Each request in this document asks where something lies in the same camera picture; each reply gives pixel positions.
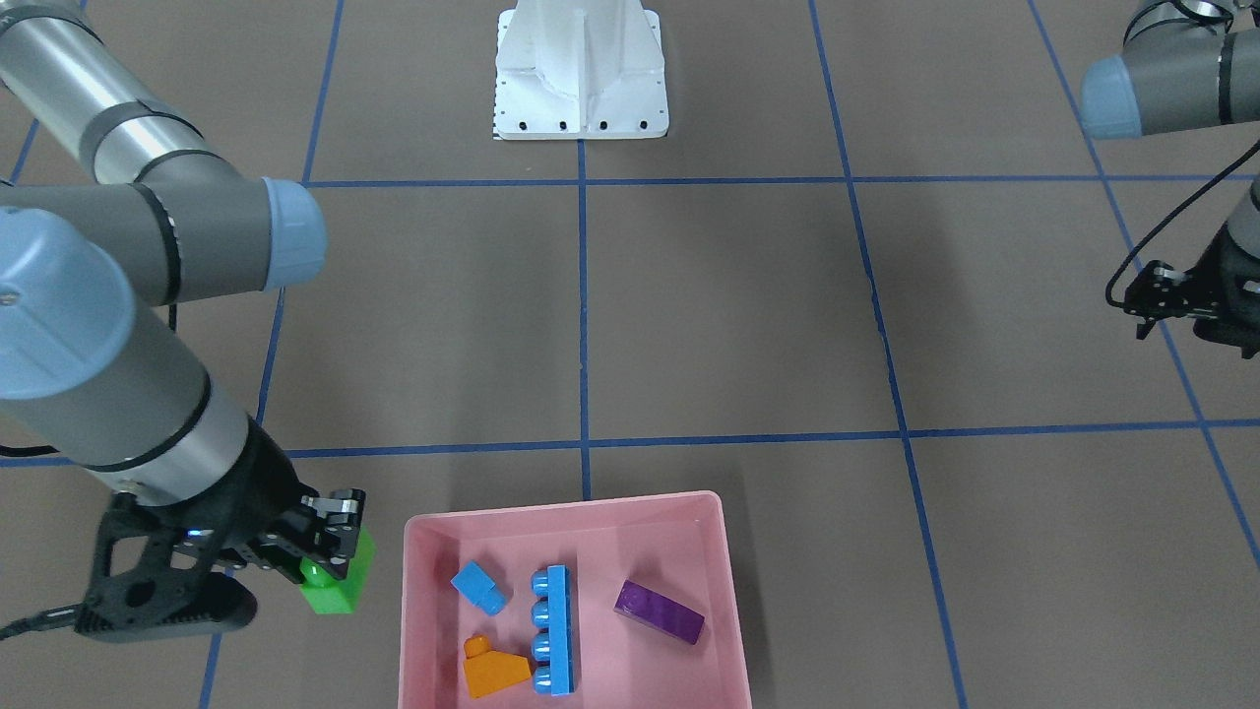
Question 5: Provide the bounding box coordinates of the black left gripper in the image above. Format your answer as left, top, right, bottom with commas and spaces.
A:
1121, 227, 1259, 359

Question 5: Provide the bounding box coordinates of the green toy block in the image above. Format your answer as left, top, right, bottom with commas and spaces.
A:
299, 525, 378, 617

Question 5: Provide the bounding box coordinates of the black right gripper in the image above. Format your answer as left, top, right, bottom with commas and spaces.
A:
77, 423, 365, 644

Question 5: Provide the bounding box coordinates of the orange toy block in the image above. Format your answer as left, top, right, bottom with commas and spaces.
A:
461, 633, 533, 699

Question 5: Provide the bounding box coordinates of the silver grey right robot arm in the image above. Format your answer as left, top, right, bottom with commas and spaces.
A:
1, 1, 374, 644

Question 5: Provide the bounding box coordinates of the purple toy block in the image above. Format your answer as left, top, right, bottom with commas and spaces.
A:
614, 579, 706, 646

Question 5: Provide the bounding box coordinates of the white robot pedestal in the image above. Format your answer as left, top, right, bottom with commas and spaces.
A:
491, 1, 670, 141

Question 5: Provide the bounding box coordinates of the small blue toy block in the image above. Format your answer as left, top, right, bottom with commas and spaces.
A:
450, 560, 508, 616

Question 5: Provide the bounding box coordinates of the long blue toy block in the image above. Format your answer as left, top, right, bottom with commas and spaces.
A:
530, 564, 577, 696

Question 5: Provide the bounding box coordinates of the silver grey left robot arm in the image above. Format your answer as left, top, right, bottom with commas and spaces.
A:
1080, 1, 1259, 359

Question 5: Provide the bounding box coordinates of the pink plastic box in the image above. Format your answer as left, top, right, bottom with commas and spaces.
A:
398, 490, 753, 708

